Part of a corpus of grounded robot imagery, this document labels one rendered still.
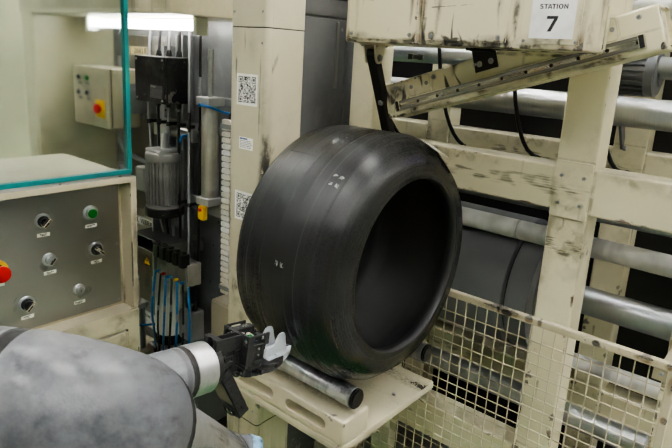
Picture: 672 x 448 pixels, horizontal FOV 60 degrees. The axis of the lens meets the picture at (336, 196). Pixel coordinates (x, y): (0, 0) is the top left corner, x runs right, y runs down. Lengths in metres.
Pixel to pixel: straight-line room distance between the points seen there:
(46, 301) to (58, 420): 1.19
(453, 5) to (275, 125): 0.49
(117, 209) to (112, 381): 1.20
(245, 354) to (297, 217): 0.27
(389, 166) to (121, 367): 0.78
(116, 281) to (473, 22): 1.13
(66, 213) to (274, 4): 0.72
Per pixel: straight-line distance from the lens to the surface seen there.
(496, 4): 1.35
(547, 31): 1.30
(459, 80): 1.53
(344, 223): 1.09
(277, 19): 1.41
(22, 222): 1.56
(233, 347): 1.10
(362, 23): 1.54
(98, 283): 1.69
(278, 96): 1.42
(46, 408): 0.47
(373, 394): 1.51
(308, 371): 1.36
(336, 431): 1.32
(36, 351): 0.48
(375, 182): 1.13
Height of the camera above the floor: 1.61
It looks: 14 degrees down
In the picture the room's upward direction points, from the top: 3 degrees clockwise
